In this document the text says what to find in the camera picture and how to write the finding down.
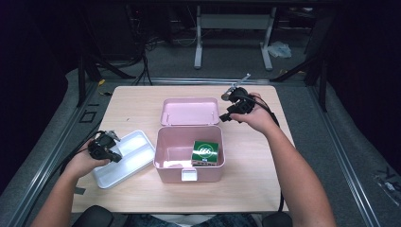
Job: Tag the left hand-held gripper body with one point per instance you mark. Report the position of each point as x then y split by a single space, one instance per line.
101 146

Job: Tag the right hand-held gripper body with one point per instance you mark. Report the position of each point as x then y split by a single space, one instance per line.
241 101

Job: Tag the white divided tray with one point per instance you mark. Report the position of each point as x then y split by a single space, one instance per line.
126 160

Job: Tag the green carton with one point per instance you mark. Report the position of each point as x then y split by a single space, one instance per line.
205 152

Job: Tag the pink storage box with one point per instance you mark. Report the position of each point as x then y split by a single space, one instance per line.
189 151

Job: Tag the person's left hand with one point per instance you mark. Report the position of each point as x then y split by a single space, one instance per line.
83 162

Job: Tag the person's right hand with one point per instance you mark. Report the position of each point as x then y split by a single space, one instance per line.
258 118

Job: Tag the grey tape piece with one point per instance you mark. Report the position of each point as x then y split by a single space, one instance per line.
80 191

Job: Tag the black chair armrest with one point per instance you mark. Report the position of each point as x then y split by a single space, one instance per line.
277 220
94 217

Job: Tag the clear plastic bag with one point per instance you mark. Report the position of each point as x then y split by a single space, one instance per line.
280 49

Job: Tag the yellow plug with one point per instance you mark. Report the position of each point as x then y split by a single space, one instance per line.
101 82

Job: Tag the black metal stand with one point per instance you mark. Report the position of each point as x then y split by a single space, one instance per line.
320 72
86 72

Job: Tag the plastic bag with black parts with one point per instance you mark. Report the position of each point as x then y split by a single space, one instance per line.
389 186

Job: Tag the metal floor rail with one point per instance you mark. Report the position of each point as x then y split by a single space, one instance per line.
346 157
47 157

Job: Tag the white desk frame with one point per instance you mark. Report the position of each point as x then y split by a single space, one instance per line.
233 22

